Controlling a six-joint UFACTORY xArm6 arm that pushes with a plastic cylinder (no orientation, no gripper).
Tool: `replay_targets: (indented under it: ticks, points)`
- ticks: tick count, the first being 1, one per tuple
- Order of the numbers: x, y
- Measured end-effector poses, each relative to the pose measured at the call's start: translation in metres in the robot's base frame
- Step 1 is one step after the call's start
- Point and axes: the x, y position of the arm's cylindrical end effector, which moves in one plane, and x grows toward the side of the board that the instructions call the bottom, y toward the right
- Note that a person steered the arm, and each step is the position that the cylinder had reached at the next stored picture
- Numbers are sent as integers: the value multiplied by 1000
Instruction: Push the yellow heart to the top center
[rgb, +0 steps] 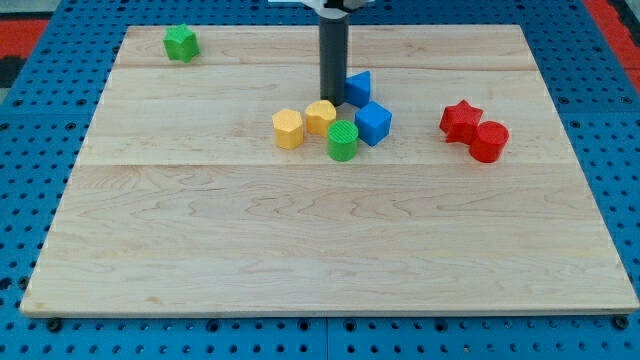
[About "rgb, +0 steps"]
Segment red cylinder block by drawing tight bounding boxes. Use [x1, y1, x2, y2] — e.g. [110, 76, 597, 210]
[469, 121, 510, 163]

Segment blue cube block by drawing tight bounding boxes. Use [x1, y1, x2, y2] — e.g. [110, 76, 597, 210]
[354, 102, 392, 147]

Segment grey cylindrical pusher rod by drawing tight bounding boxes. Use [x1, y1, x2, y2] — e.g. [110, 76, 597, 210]
[319, 13, 349, 106]

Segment green cylinder block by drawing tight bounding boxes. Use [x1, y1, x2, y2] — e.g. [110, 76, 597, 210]
[327, 120, 359, 162]

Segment yellow heart block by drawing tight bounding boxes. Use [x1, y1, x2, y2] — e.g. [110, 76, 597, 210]
[305, 100, 337, 137]

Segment yellow hexagon block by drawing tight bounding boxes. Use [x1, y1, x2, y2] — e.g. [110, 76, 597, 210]
[272, 109, 304, 150]

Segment green star block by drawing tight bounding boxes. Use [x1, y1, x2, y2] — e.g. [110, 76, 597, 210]
[163, 24, 200, 63]

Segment light wooden board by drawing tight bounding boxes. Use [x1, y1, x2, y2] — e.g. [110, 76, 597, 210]
[21, 25, 639, 318]

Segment red star block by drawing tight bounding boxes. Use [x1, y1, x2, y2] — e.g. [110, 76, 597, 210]
[439, 99, 484, 145]

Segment blue triangle block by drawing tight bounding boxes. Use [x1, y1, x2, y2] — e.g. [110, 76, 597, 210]
[345, 71, 371, 108]

